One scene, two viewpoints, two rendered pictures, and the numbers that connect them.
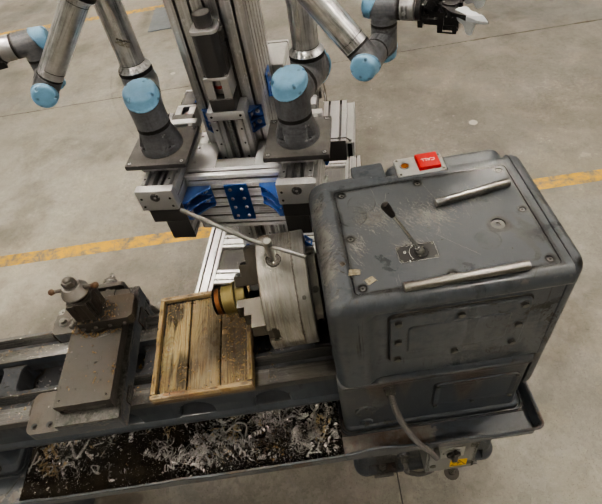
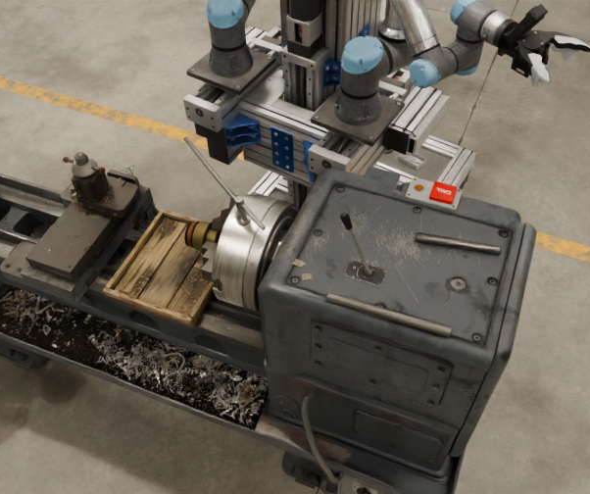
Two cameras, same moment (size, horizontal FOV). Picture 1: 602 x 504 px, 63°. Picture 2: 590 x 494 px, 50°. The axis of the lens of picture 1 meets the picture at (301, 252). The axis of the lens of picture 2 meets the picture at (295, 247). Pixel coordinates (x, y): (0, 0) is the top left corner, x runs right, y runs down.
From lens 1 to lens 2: 53 cm
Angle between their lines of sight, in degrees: 13
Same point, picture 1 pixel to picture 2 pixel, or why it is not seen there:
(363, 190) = (363, 193)
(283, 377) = (221, 329)
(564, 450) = not seen: outside the picture
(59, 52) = not seen: outside the picture
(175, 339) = (153, 250)
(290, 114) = (350, 86)
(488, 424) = (402, 478)
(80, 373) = (60, 239)
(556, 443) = not seen: outside the picture
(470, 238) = (421, 283)
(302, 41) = (392, 19)
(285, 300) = (235, 259)
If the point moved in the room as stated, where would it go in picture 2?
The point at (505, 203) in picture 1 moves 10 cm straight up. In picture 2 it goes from (481, 268) to (490, 241)
